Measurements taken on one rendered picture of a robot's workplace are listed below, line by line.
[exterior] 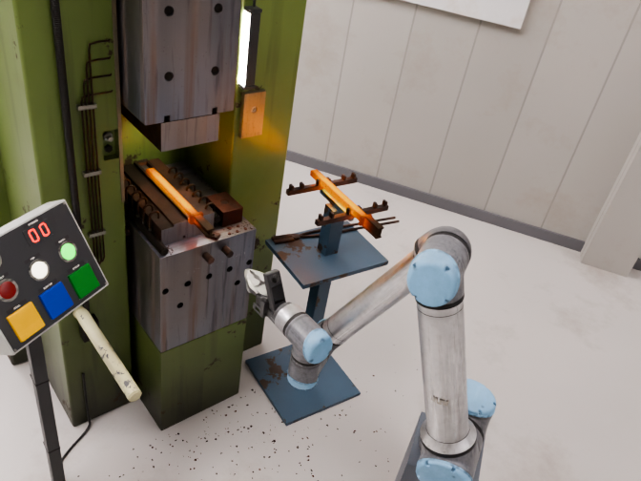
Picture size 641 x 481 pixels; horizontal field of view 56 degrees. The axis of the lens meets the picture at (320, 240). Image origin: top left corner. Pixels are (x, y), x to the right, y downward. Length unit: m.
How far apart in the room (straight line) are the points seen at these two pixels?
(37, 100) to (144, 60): 0.32
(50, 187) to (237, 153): 0.66
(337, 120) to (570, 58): 1.55
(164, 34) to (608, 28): 2.78
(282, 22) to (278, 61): 0.13
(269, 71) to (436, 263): 1.09
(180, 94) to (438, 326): 0.99
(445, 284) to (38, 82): 1.19
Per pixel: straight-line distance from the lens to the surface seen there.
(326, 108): 4.33
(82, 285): 1.80
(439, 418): 1.63
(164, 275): 2.08
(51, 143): 1.91
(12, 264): 1.71
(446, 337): 1.45
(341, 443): 2.72
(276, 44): 2.15
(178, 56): 1.79
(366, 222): 2.12
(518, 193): 4.30
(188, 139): 1.92
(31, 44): 1.79
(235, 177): 2.28
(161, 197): 2.19
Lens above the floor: 2.17
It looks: 35 degrees down
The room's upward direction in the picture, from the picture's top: 11 degrees clockwise
